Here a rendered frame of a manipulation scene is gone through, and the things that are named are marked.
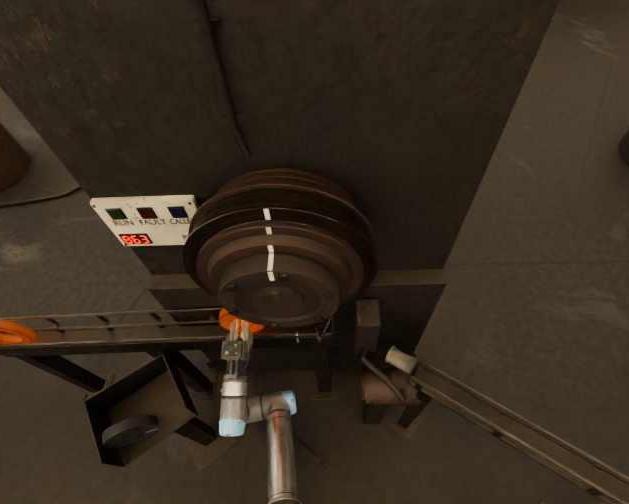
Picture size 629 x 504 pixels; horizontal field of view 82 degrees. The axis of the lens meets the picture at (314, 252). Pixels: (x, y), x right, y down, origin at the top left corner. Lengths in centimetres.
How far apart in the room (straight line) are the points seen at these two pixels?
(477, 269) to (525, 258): 31
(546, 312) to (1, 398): 291
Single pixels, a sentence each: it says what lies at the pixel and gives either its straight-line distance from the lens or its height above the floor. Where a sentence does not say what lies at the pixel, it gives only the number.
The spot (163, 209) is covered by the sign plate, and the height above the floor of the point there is 121.
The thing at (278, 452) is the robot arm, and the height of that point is 73.
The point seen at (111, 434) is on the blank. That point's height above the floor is 75.
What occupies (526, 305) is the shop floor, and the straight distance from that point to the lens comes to 234.
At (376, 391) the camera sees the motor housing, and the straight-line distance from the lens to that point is 140.
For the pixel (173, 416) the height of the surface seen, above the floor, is 60.
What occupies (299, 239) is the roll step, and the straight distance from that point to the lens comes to 75.
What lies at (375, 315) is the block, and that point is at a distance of 119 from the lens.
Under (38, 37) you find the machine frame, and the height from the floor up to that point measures 161.
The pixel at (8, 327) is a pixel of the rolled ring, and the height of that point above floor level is 74.
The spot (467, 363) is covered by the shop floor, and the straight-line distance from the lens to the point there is 207.
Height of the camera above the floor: 187
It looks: 55 degrees down
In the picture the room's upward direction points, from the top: 6 degrees counter-clockwise
